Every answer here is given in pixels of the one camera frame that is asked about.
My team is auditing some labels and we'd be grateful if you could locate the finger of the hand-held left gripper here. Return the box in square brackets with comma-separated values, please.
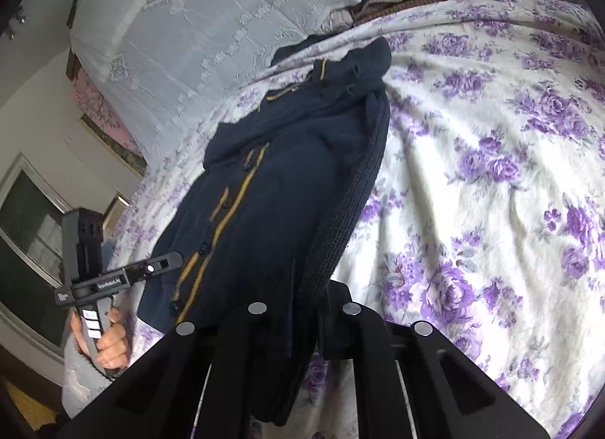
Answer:
[124, 251, 184, 283]

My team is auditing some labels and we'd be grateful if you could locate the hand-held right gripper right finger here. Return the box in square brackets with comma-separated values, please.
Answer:
[316, 279, 553, 439]

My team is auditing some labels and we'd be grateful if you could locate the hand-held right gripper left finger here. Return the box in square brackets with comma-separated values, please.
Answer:
[54, 301, 310, 439]

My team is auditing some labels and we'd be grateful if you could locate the navy knit cardigan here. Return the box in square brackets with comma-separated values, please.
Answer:
[137, 36, 394, 425]

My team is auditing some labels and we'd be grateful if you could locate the person's left hand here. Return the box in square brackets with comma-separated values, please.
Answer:
[71, 309, 129, 370]

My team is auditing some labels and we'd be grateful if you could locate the white framed window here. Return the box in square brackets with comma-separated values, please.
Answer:
[0, 153, 79, 366]

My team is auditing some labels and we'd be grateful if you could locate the dark framed board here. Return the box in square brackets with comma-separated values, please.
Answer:
[78, 114, 149, 177]

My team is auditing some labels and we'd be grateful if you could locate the pink floral cloth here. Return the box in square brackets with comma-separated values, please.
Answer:
[71, 68, 145, 158]

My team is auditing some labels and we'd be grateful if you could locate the purple floral bedsheet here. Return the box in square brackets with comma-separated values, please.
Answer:
[111, 0, 605, 439]

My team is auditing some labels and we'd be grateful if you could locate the white lace cover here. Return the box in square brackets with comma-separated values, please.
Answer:
[70, 0, 436, 170]

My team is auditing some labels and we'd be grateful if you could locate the light wooden frame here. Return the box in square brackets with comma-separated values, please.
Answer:
[101, 192, 132, 232]

